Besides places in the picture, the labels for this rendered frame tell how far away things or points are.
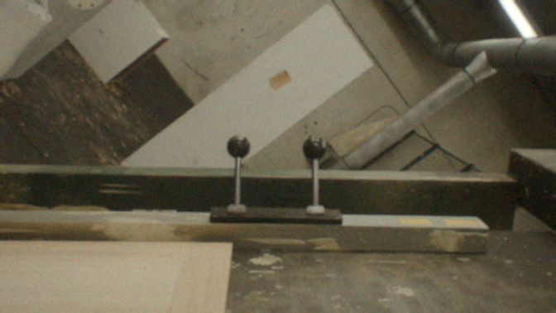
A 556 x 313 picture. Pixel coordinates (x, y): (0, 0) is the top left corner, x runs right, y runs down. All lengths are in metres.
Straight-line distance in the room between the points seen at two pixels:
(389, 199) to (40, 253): 0.63
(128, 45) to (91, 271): 5.13
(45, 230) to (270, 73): 3.69
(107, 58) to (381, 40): 4.51
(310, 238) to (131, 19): 5.10
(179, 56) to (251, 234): 8.22
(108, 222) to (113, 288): 0.18
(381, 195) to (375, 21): 7.94
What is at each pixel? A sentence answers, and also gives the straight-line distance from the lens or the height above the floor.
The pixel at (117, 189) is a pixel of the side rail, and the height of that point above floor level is 1.16.
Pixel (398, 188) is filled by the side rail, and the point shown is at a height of 1.58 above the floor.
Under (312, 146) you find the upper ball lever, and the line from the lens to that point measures 0.90.
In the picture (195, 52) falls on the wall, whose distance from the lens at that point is 9.00.
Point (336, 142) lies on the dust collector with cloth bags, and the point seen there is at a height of 1.43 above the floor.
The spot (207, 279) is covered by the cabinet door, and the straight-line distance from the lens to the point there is 0.75.
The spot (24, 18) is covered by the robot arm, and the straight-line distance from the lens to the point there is 0.90.
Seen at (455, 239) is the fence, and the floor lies 1.59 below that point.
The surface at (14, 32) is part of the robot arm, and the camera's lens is 0.90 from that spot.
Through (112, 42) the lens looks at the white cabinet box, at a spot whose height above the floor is 0.32.
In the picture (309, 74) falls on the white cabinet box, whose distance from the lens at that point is 4.51.
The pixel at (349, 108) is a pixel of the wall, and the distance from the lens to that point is 9.00.
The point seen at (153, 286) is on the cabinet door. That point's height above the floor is 1.26.
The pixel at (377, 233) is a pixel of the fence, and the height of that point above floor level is 1.51.
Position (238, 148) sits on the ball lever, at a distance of 0.90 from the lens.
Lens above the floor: 1.56
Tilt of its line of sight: 6 degrees down
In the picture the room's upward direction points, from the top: 53 degrees clockwise
